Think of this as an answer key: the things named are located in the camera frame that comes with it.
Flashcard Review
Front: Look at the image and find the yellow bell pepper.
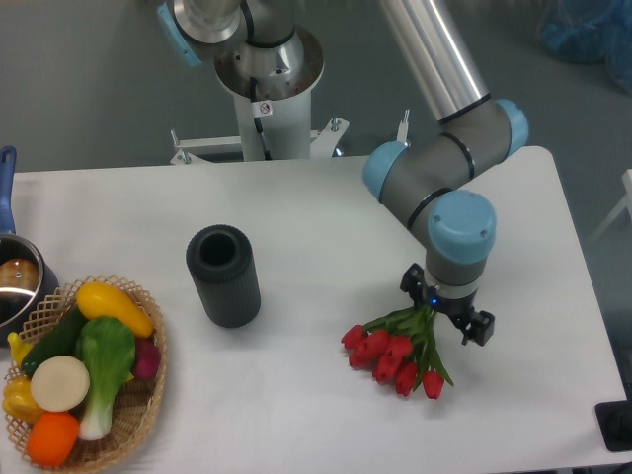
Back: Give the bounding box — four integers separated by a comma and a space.
2, 375, 45, 425

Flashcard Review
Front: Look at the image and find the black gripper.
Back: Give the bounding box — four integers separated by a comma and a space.
400, 264, 495, 346

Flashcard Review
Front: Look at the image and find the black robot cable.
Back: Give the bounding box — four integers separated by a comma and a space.
248, 76, 273, 161

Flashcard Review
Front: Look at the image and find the green bok choy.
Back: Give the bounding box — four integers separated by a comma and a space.
76, 316, 135, 441

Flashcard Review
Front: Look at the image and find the dark green cucumber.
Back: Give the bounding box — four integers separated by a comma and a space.
21, 306, 88, 377

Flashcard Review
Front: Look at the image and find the dark grey ribbed vase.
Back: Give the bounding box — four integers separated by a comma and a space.
186, 224, 261, 328

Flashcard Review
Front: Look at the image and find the yellow banana tip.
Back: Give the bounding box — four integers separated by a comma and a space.
7, 332, 34, 366

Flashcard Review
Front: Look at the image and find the yellow squash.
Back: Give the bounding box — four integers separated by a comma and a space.
75, 281, 154, 339

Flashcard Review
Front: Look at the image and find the red tulip bouquet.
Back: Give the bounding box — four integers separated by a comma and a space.
341, 305, 454, 400

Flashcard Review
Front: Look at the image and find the blue handled saucepan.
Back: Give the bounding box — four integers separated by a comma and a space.
1, 145, 58, 348

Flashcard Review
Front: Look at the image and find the purple red radish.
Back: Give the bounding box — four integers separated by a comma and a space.
131, 339, 161, 380

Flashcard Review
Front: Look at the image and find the blue plastic bag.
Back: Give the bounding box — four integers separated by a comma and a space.
537, 1, 631, 93

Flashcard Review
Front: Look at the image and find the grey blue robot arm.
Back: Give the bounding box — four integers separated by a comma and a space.
157, 1, 528, 345

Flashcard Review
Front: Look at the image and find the cream round radish slice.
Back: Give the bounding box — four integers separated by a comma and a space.
31, 355, 90, 412

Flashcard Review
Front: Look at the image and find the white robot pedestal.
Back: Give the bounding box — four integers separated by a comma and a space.
170, 92, 350, 165

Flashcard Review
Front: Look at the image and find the white furniture frame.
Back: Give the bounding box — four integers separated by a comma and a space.
588, 169, 632, 245

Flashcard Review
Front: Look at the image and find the orange fruit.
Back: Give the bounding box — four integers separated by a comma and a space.
26, 412, 79, 467

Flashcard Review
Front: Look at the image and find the black device at edge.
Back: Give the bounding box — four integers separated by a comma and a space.
594, 400, 631, 452

